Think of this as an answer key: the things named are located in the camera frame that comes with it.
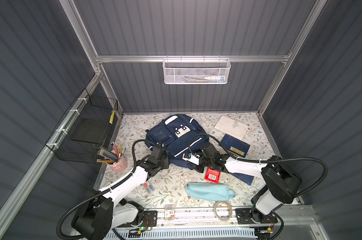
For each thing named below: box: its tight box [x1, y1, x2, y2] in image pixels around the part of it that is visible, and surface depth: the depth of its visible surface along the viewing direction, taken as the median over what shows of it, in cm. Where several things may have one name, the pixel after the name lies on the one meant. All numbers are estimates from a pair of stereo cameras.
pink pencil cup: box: [105, 156, 128, 173], surface depth 85 cm
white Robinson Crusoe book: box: [214, 115, 249, 141], surface depth 112 cm
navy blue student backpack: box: [144, 114, 210, 170], surface depth 104 cm
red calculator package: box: [204, 167, 221, 184], surface depth 88 cm
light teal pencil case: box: [184, 182, 236, 201], surface depth 79 cm
